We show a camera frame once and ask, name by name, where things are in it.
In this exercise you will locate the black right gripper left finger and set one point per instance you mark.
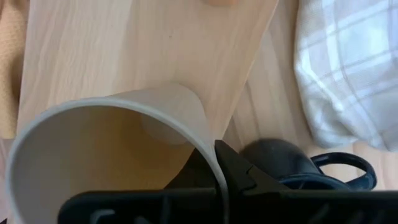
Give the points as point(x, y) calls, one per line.
point(192, 177)

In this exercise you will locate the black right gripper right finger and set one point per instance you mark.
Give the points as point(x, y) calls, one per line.
point(239, 177)

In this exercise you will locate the dark navy mug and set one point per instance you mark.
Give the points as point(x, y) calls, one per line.
point(280, 158)

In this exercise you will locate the lavender plastic cup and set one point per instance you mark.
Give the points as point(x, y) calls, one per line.
point(93, 161)

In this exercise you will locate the white checked cloth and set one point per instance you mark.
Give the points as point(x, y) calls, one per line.
point(351, 71)

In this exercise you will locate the yellow waffle cloth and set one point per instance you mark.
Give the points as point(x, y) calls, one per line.
point(11, 62)

